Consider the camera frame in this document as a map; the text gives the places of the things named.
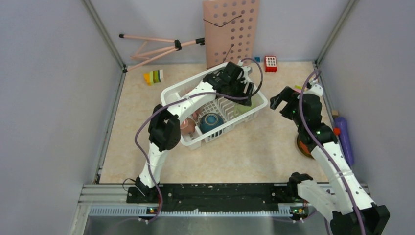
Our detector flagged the dark bowl beige inside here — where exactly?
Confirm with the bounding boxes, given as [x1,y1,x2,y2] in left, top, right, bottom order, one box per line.
[199,113,224,134]

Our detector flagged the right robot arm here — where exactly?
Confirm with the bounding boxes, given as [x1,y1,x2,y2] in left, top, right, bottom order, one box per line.
[270,87,390,235]

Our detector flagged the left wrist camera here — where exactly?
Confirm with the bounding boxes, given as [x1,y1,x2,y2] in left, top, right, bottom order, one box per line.
[237,60,253,78]

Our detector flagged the purple toy handle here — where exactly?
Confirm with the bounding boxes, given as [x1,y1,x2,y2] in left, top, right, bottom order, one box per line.
[334,117,355,166]

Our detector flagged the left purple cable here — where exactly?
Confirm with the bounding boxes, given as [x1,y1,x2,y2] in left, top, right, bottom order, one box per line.
[134,57,264,224]

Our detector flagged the red toy block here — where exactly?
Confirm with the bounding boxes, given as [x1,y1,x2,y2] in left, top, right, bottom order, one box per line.
[264,56,277,73]

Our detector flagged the orange saucer plate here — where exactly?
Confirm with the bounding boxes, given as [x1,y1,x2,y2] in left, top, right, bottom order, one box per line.
[296,136,313,159]

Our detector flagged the pink folding tripod stand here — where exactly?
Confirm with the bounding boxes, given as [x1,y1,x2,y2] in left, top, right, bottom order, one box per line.
[118,33,206,73]

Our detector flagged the cream cup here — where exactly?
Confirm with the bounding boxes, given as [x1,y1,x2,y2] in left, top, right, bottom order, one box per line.
[234,103,252,116]

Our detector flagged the small wooden cube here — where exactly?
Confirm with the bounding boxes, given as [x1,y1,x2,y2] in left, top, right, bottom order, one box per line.
[331,110,339,118]

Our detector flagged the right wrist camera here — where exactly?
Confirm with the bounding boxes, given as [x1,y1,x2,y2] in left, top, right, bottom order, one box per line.
[304,83,323,97]

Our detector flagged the white plastic dish rack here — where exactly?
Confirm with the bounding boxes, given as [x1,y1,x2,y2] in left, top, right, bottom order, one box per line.
[160,63,268,150]

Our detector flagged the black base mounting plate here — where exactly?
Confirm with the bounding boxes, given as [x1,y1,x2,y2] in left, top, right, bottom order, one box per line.
[126,183,305,204]

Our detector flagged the pink pegboard panel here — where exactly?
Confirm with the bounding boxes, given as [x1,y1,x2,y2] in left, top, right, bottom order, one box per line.
[202,0,260,68]

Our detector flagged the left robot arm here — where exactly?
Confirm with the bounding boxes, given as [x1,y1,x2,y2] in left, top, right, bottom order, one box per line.
[135,61,255,202]

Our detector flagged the pink mug white inside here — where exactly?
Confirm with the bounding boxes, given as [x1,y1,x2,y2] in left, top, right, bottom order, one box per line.
[180,117,196,135]

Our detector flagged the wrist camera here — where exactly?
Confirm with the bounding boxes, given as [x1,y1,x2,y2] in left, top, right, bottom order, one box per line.
[304,83,323,97]
[237,60,253,78]

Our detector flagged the striped toy block stack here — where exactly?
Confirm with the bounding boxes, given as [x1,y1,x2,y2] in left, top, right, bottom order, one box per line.
[143,70,164,86]

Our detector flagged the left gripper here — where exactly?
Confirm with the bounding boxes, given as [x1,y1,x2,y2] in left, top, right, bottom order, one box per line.
[224,78,254,106]

